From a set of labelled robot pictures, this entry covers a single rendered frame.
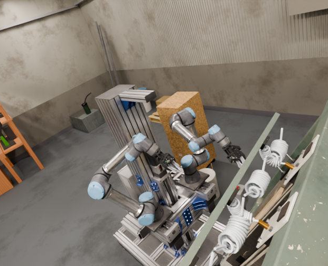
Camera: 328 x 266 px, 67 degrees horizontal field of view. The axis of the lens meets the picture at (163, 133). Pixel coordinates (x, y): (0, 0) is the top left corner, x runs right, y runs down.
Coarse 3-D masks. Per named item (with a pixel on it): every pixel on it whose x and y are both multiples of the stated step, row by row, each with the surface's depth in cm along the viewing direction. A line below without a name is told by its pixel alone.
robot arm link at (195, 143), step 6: (174, 114) 204; (174, 120) 198; (180, 120) 201; (174, 126) 195; (180, 126) 191; (180, 132) 187; (186, 132) 182; (186, 138) 180; (192, 138) 175; (198, 138) 174; (192, 144) 171; (198, 144) 171; (204, 144) 172; (192, 150) 172
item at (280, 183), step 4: (280, 180) 151; (284, 180) 148; (276, 184) 159; (280, 184) 151; (276, 188) 155; (272, 192) 159; (268, 196) 163; (272, 196) 161; (264, 200) 170; (268, 200) 165; (260, 204) 175; (264, 204) 169; (260, 208) 174; (256, 212) 179; (252, 216) 184
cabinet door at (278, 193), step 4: (280, 188) 150; (276, 192) 156; (280, 192) 149; (276, 196) 147; (272, 200) 154; (276, 200) 144; (268, 204) 158; (272, 204) 146; (264, 208) 164; (268, 208) 151; (260, 212) 170; (264, 212) 158; (256, 216) 178; (260, 216) 162; (252, 224) 175
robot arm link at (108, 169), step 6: (132, 138) 168; (120, 150) 171; (126, 150) 168; (114, 156) 174; (120, 156) 170; (108, 162) 176; (114, 162) 173; (120, 162) 173; (102, 168) 176; (108, 168) 175; (114, 168) 176; (108, 174) 177
